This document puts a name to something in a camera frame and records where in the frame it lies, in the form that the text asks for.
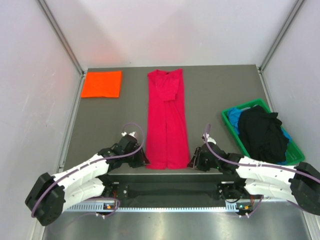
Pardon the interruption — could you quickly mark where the left aluminium frame post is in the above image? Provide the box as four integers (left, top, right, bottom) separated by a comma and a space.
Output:
34, 0, 87, 76

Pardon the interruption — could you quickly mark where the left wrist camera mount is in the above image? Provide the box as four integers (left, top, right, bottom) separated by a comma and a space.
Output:
121, 131, 138, 139

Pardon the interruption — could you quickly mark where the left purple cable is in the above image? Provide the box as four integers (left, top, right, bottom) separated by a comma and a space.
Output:
30, 122, 146, 221

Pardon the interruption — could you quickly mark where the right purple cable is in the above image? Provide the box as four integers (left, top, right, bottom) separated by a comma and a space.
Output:
204, 123, 320, 218

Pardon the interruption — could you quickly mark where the black t shirt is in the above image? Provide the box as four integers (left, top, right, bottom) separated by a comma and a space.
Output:
238, 105, 290, 164

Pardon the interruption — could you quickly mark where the slotted grey cable duct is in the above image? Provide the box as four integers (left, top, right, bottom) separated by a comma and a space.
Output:
67, 201, 253, 213

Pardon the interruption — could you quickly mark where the right aluminium frame post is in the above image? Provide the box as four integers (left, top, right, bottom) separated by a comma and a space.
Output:
258, 0, 307, 73

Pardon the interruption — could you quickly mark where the blue t shirt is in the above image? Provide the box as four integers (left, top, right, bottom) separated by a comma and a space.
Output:
227, 107, 243, 135

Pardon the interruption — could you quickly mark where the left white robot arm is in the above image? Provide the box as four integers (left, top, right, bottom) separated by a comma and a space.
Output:
25, 134, 150, 226

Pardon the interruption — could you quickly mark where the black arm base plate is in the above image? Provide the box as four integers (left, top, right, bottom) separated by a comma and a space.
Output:
99, 173, 251, 208

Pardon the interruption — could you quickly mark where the purple cable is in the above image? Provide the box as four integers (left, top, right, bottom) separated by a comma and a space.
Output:
30, 122, 146, 221
204, 123, 320, 218

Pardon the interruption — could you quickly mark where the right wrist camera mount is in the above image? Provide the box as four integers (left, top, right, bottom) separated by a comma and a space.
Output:
201, 133, 217, 145

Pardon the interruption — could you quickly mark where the red t shirt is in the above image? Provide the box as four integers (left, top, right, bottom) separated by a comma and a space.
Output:
146, 68, 190, 170

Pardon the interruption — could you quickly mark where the aluminium frame post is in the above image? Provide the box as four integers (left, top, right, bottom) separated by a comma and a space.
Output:
34, 0, 87, 76
258, 0, 307, 73

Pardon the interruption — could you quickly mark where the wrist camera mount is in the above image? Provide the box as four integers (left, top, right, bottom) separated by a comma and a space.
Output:
201, 133, 217, 145
121, 131, 138, 139

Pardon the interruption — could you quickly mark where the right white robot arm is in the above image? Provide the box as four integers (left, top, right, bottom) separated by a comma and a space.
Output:
187, 142, 320, 216

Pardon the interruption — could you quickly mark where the folded orange t shirt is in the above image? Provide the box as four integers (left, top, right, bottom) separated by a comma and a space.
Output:
80, 71, 123, 98

